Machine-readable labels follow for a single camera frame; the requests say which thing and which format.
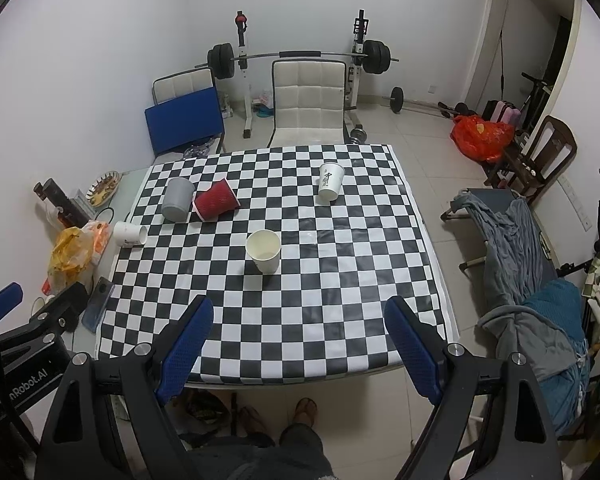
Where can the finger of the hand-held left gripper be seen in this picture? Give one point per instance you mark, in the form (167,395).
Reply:
(62,305)
(7,301)

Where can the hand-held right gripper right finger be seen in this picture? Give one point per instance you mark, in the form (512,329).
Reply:
(412,350)

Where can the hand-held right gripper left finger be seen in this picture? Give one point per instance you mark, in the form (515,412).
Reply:
(186,350)

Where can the plain white cup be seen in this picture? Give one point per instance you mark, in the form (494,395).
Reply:
(127,234)

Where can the cream paper cup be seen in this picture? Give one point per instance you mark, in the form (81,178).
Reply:
(264,257)

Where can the grey cup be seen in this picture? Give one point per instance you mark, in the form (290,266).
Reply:
(176,200)

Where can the red plastic cup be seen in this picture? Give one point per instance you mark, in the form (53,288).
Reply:
(215,200)

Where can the white printed paper cup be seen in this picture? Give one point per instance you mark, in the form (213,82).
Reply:
(329,185)

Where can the dark blue smartphone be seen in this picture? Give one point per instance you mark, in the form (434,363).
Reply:
(97,305)

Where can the yellow plastic bag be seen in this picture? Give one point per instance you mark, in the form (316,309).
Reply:
(70,255)

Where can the dark slipper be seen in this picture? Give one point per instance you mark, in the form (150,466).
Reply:
(205,406)

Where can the clear orange plastic bag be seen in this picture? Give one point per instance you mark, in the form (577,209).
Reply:
(100,237)

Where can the person's left foot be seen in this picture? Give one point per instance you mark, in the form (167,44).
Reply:
(254,420)

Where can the person's foot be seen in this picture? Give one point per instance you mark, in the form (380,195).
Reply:
(254,420)
(306,411)

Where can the black desk device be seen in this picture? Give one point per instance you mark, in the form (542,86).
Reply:
(60,202)

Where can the person's right foot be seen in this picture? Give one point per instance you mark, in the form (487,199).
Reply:
(306,411)

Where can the round dish with snacks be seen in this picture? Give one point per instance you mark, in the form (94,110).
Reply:
(105,189)

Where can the black white checkered tablecloth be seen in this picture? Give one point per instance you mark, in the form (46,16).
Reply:
(305,285)

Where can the grey cloth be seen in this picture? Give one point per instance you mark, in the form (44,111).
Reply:
(515,255)

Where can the person's dark trousers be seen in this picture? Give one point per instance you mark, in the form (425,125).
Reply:
(280,457)

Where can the blue blanket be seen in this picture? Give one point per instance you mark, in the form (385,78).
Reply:
(560,310)

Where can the folding cot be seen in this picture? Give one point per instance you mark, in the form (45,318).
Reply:
(485,195)

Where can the glass dish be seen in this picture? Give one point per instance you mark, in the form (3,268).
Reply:
(197,149)

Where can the blue board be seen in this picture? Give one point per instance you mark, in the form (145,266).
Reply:
(182,120)

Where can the chrome dumbbell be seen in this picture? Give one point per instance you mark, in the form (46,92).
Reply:
(358,134)

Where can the red plastic bag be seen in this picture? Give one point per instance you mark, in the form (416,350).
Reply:
(480,137)

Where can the short barbell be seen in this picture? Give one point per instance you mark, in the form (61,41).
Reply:
(397,99)

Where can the white padded chair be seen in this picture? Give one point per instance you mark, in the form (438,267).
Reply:
(180,82)
(306,102)

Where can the dark wooden chair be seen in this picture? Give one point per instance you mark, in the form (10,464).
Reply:
(555,142)

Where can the pink suitcase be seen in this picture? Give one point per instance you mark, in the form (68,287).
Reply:
(500,111)

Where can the white barbell rack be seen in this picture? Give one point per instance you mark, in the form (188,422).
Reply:
(245,95)

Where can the black scooter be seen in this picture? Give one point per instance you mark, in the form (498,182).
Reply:
(532,100)

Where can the long barbell with black plates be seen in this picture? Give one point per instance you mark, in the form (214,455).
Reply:
(222,60)

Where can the white door frame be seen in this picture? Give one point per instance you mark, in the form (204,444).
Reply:
(495,10)

